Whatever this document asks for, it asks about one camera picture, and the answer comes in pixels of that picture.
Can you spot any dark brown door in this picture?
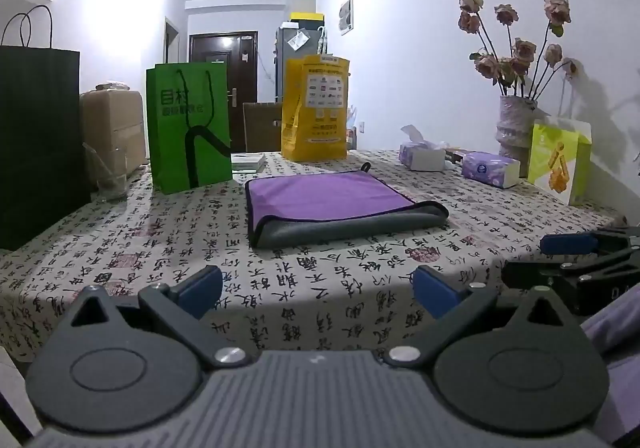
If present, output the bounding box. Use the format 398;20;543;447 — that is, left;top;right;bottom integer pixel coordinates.
188;31;259;153

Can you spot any green paper bag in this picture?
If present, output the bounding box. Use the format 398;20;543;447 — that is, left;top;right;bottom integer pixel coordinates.
145;60;234;195

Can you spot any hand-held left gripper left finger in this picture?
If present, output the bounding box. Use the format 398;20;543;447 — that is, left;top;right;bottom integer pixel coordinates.
65;265;249;372

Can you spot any yellow paper bag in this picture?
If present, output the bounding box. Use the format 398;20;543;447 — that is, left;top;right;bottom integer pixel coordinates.
280;54;351;161

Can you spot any flat white box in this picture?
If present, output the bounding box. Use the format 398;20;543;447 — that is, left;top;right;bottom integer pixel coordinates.
231;152;268;173

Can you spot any purple tissue pack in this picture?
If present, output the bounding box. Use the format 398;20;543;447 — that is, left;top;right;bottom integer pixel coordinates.
461;151;522;190

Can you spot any wall picture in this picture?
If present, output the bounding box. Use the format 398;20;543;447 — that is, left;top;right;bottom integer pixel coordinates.
338;0;355;37

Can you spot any beige cardboard box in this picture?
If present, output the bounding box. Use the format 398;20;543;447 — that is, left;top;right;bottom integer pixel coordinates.
80;86;149;173

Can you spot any black paper bag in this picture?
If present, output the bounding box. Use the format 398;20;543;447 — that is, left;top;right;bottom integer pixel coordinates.
0;5;92;252

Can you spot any person's right forearm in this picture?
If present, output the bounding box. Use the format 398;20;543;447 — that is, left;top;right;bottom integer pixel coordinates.
580;297;640;446

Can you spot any calligraphy print tablecloth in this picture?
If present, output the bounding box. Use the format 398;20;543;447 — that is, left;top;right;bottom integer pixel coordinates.
0;148;630;363

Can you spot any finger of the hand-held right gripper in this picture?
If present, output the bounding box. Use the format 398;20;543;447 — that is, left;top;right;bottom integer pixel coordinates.
501;248;640;289
539;224;640;259

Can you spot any grey refrigerator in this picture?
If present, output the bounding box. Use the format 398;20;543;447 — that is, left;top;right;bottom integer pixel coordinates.
275;20;325;103

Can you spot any dried roses bunch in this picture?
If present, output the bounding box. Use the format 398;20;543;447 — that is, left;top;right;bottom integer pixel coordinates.
458;0;581;101

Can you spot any white tissue box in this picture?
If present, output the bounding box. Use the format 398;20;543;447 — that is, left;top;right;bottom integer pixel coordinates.
398;124;449;172

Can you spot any brown cardboard box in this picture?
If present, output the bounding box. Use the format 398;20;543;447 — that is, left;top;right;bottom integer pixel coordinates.
242;102;284;153

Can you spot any yellow-green snack box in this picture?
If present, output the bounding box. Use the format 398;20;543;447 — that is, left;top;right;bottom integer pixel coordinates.
527;116;593;207

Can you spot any clear glass cup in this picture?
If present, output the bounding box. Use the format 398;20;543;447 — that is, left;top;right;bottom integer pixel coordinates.
82;142;129;203

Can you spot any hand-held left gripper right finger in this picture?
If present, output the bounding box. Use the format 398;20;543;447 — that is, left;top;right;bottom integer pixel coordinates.
384;265;577;372

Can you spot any patterned flower vase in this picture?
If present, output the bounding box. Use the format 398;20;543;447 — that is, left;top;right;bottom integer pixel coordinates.
495;95;539;179

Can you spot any purple and grey towel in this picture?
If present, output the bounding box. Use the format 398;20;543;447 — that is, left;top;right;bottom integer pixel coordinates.
244;162;449;249

